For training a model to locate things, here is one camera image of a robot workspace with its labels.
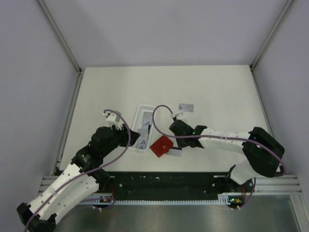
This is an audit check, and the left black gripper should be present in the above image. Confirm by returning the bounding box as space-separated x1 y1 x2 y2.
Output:
101 122 140 157

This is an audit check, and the red leather card holder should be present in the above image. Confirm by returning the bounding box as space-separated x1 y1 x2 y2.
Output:
150 135 174 158

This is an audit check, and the silver magnetic stripe card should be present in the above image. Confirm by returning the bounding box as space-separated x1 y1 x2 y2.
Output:
166 147 182 157

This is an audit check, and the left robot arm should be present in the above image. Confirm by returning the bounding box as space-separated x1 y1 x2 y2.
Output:
16 125 140 232

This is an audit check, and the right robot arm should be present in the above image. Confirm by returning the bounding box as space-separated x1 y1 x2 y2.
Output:
169 119 285 191

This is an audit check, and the silver card on table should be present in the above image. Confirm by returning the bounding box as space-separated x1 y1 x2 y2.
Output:
179 103 194 113

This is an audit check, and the middle card in basket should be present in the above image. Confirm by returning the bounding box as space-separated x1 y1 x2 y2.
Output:
141 124 152 133

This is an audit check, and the white plastic basket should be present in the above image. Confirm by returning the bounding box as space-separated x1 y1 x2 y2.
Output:
132 104 155 152

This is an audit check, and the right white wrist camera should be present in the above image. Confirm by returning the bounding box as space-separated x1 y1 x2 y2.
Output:
170 112 188 123

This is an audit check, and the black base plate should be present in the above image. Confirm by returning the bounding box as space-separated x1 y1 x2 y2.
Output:
98 172 253 196

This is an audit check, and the white slotted cable duct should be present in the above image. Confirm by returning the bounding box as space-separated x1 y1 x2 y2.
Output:
81 192 244 205

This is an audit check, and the aluminium frame rail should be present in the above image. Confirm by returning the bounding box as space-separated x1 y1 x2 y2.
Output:
254 175 302 195

